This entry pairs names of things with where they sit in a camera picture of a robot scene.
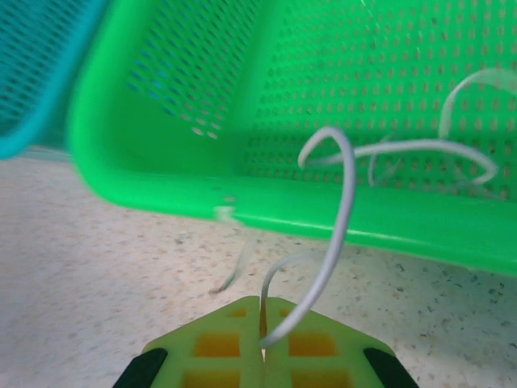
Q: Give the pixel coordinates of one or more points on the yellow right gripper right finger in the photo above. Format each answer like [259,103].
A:
[323,347]

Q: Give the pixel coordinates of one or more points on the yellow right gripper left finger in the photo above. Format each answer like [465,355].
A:
[202,347]

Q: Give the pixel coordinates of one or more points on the green perforated plastic basket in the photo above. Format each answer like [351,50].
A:
[169,174]

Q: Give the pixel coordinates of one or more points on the teal perforated plastic basket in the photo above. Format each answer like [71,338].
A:
[40,72]

